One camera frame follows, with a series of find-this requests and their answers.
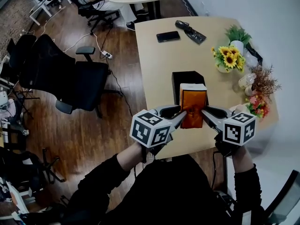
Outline person's left forearm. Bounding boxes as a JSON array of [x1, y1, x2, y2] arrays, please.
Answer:
[[67, 141, 144, 220]]

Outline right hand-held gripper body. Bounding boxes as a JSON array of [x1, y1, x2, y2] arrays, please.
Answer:
[[214, 110, 256, 158]]

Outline person's right forearm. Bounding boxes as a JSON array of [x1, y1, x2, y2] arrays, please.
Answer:
[[231, 146, 263, 210]]

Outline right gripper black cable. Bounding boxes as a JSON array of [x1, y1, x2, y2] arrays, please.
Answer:
[[210, 150, 220, 189]]

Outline black mesh chair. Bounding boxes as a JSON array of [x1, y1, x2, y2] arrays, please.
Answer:
[[7, 34, 38, 68]]

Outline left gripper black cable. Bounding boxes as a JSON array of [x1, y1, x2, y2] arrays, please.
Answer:
[[133, 146, 148, 178]]

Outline green plant in white pot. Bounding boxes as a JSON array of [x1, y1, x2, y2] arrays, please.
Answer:
[[225, 24, 253, 53]]

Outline white mug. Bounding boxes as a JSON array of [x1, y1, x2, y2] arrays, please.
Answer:
[[230, 104, 250, 114]]

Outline grey and black chair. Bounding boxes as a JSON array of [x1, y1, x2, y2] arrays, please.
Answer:
[[264, 169, 300, 225]]

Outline white floor cable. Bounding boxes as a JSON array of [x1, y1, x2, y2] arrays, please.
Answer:
[[63, 31, 104, 53]]

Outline black smartphone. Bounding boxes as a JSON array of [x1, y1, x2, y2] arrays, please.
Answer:
[[156, 30, 181, 43]]

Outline black chair with star base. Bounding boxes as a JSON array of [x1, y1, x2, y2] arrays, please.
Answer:
[[0, 146, 66, 192]]

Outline red and orange flower pot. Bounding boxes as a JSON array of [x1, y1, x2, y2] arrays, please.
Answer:
[[245, 94, 270, 119]]

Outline black floor cable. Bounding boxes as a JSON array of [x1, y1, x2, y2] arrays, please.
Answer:
[[109, 70, 134, 117]]

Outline brown dried plant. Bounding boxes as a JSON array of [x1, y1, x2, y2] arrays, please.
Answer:
[[251, 64, 282, 98]]

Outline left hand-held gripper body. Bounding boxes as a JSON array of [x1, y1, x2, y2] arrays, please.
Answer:
[[129, 105, 174, 157]]

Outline sunflower bouquet in pot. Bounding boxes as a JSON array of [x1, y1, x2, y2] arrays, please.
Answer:
[[210, 45, 246, 74]]

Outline black tissue box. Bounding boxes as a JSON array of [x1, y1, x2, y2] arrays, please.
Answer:
[[172, 70, 209, 106]]

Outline black plastic bag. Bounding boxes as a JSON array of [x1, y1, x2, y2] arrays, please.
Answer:
[[174, 20, 207, 45]]

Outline black tray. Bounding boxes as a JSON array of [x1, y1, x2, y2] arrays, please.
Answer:
[[243, 42, 263, 67]]

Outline orange tissues pack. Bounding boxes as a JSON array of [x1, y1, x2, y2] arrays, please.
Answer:
[[179, 83, 208, 129]]

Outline clear glass jar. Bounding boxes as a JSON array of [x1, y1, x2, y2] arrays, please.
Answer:
[[238, 73, 257, 89]]

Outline white desk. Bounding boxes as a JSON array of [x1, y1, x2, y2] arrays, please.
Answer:
[[29, 0, 62, 26]]

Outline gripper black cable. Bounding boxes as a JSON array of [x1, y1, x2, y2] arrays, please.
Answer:
[[133, 146, 148, 178], [210, 150, 220, 189]]

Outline person's body in black clothing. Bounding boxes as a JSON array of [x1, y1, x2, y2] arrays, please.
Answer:
[[100, 154, 237, 225]]

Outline large black office chair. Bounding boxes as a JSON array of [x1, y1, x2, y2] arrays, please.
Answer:
[[18, 34, 122, 119]]

